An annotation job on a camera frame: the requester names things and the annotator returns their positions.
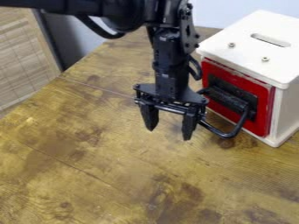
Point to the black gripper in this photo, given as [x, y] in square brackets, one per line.
[170, 94]

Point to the black metal drawer handle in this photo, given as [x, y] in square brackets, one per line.
[232, 102]

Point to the red drawer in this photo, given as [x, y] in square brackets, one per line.
[257, 87]

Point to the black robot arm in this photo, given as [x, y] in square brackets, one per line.
[168, 20]

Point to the white wooden box cabinet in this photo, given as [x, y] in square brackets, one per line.
[261, 47]

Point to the wooden slatted panel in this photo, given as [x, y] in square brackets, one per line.
[27, 64]

